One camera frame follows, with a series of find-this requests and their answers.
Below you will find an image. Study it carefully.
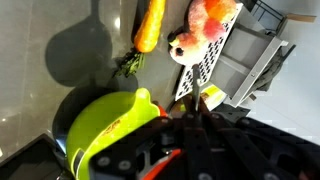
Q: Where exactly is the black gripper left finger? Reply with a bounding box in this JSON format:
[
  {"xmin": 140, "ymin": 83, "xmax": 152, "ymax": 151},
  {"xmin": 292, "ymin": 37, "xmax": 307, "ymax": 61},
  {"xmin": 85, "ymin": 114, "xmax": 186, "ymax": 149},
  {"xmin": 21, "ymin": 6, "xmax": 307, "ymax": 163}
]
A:
[{"xmin": 89, "ymin": 117, "xmax": 187, "ymax": 180}]

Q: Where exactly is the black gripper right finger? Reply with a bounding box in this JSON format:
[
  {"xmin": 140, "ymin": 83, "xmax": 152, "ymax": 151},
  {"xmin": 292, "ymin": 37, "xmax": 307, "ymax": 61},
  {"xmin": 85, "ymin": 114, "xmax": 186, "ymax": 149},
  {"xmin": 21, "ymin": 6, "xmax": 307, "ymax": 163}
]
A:
[{"xmin": 199, "ymin": 100, "xmax": 320, "ymax": 180}]

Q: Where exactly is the orange measuring cup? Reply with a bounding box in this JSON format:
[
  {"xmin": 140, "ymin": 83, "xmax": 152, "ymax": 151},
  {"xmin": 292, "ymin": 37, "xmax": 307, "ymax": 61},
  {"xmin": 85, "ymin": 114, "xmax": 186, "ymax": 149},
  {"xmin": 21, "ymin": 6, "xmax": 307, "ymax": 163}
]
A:
[{"xmin": 139, "ymin": 104, "xmax": 181, "ymax": 180}]

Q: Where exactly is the green plastic bowl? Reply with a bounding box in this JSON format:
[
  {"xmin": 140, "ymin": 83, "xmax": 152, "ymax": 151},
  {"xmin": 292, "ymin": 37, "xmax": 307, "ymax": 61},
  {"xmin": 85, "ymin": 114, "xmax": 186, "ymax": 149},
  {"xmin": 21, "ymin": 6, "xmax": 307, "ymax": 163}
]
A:
[{"xmin": 66, "ymin": 88, "xmax": 160, "ymax": 180}]

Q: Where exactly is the yellow container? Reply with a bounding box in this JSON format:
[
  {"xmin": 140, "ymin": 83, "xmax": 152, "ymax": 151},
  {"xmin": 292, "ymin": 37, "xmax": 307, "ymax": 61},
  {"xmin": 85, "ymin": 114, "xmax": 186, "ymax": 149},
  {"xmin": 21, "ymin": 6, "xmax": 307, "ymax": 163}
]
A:
[{"xmin": 200, "ymin": 85, "xmax": 227, "ymax": 111}]

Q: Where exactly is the dark square box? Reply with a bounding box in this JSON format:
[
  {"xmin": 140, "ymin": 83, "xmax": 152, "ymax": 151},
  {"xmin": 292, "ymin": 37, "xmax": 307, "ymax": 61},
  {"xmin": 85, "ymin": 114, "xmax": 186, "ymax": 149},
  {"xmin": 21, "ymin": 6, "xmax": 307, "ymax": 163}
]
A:
[{"xmin": 0, "ymin": 134, "xmax": 63, "ymax": 180}]

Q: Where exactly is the white perforated tray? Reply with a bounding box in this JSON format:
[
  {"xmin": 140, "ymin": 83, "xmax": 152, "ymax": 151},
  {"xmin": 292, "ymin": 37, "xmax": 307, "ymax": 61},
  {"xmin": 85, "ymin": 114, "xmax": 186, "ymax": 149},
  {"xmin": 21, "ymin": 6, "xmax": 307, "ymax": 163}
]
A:
[{"xmin": 175, "ymin": 0, "xmax": 240, "ymax": 100}]

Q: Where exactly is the grey storage bin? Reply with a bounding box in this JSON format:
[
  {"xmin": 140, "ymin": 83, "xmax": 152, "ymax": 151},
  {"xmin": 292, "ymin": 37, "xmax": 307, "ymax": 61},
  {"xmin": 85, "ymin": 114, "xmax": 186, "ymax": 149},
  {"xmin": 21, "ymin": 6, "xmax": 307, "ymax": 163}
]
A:
[{"xmin": 210, "ymin": 3, "xmax": 288, "ymax": 107}]

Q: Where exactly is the pink orange plush toy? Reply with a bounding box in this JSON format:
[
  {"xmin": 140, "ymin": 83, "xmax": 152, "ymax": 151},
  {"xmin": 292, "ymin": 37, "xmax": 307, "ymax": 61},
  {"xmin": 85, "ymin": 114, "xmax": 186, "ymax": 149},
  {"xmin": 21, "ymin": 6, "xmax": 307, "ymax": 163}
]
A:
[{"xmin": 167, "ymin": 0, "xmax": 237, "ymax": 66}]

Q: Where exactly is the toy carrot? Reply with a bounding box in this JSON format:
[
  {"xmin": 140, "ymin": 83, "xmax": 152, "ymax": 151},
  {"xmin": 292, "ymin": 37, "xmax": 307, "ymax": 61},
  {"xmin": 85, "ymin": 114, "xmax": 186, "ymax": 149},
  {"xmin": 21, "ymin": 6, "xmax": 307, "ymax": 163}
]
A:
[{"xmin": 114, "ymin": 0, "xmax": 166, "ymax": 77}]

